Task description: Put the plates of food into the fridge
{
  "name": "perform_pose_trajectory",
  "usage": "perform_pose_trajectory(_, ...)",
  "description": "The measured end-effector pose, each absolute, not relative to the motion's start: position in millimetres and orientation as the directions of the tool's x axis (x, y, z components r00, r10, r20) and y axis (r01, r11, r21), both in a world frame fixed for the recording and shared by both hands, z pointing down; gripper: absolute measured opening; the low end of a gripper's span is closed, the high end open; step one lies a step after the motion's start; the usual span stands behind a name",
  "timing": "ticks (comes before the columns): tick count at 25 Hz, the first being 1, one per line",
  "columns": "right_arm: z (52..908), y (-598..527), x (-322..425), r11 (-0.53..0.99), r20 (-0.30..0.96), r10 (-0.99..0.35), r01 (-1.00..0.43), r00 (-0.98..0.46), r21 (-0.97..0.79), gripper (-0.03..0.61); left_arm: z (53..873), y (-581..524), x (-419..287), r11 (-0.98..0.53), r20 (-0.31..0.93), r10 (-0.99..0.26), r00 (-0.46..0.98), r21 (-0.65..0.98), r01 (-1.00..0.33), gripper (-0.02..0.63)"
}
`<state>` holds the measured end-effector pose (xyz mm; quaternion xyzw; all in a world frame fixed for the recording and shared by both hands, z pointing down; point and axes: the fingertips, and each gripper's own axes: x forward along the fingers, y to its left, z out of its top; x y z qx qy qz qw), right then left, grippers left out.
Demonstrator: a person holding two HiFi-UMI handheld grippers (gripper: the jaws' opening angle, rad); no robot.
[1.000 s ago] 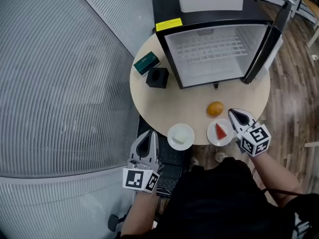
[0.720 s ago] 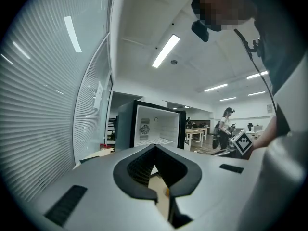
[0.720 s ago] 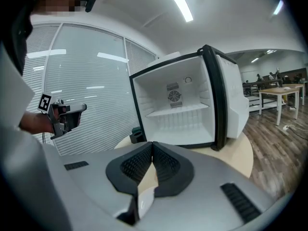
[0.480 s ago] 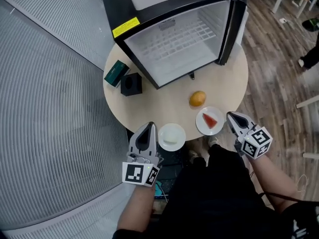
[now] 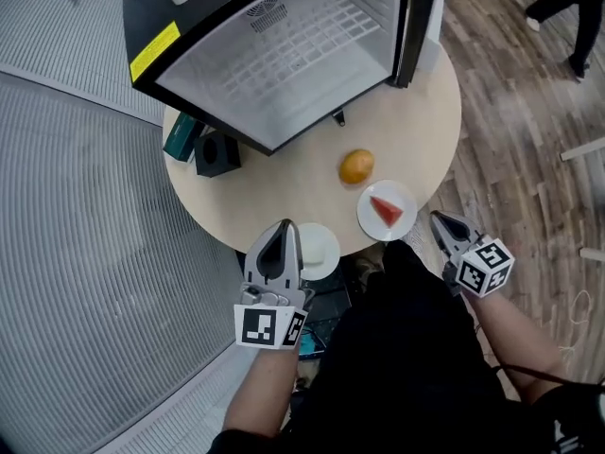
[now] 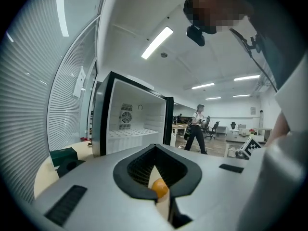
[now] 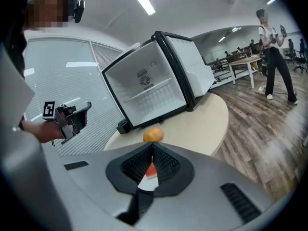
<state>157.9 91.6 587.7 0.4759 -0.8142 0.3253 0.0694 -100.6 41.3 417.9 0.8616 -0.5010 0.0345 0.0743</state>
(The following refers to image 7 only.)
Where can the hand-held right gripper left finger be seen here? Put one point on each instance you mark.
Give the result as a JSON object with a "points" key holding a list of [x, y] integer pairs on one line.
{"points": [[91, 182]]}

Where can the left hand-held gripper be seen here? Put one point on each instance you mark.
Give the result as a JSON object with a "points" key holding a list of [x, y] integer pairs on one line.
{"points": [[49, 109]]}

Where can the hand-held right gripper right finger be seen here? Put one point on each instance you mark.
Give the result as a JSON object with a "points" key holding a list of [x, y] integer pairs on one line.
{"points": [[204, 182]]}

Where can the red watermelon slice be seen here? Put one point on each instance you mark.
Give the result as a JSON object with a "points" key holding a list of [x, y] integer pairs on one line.
{"points": [[152, 172]]}

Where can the white round plate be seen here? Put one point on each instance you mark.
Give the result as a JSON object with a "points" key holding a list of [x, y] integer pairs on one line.
{"points": [[147, 185]]}

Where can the black mini fridge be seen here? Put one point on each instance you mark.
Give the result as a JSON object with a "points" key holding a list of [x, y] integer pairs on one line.
{"points": [[125, 80]]}

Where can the orange fruit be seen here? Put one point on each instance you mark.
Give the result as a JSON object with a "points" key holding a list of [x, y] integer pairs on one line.
{"points": [[153, 135]]}

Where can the person's left forearm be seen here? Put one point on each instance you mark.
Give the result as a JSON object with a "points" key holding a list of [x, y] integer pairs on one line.
{"points": [[41, 132]]}

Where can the black cube holder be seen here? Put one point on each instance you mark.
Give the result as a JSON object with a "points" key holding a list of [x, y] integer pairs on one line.
{"points": [[124, 127]]}

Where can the person's face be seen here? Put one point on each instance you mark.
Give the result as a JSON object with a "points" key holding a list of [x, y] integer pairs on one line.
{"points": [[48, 8]]}

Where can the wooden desk white legs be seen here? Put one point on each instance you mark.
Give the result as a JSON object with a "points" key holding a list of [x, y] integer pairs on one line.
{"points": [[243, 61]]}

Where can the black office chair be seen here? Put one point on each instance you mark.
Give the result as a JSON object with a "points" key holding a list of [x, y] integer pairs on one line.
{"points": [[300, 59], [290, 52]]}

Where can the black head camera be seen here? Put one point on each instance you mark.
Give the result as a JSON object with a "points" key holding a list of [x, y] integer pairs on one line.
{"points": [[79, 11]]}

